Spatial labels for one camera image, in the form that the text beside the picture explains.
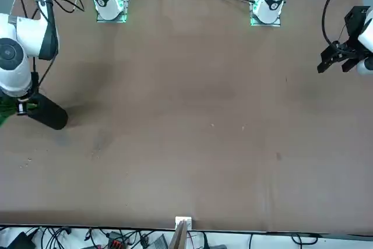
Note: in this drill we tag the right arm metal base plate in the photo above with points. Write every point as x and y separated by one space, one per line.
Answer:
112 21

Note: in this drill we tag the black power adapter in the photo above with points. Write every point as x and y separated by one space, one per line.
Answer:
21 241

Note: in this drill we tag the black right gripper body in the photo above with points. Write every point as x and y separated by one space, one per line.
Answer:
22 109

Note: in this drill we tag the black and orange device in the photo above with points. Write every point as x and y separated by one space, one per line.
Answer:
116 243

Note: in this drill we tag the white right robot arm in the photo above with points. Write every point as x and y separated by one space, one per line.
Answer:
14 74

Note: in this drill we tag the red tulip bouquet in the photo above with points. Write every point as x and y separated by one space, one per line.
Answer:
7 109

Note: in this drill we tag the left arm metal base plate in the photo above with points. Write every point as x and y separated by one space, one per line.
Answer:
265 24

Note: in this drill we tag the wooden board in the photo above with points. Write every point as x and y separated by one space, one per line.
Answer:
179 237

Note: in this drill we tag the grey power adapter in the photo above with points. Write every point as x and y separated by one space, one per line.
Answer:
160 243

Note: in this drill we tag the small white block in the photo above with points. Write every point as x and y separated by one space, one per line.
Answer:
189 221

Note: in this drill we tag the black cylindrical vase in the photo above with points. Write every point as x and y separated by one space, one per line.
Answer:
52 115

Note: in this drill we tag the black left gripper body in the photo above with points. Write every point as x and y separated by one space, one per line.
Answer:
355 21

